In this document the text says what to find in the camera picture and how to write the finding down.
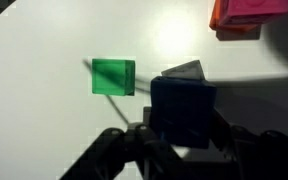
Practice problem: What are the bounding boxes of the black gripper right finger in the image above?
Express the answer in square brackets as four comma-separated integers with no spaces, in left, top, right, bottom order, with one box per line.
[197,110,288,180]

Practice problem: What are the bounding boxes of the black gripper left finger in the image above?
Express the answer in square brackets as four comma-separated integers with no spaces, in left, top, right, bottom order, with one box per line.
[59,106,185,180]

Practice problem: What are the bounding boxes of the blue block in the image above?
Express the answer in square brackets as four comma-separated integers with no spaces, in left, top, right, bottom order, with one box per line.
[150,76,217,149]

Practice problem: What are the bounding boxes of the green block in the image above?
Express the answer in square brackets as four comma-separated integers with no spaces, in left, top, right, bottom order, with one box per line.
[91,59,136,96]

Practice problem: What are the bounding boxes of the gray block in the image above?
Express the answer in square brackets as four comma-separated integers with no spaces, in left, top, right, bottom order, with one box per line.
[161,60,205,80]

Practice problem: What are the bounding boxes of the orange block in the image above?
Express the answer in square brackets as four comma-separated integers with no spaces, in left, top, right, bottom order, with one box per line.
[209,0,262,42]

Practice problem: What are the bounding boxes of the pink block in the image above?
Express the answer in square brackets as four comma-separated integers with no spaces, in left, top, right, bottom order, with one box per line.
[219,0,288,25]

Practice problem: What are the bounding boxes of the white round table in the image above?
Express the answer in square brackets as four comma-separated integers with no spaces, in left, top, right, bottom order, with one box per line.
[0,0,288,180]

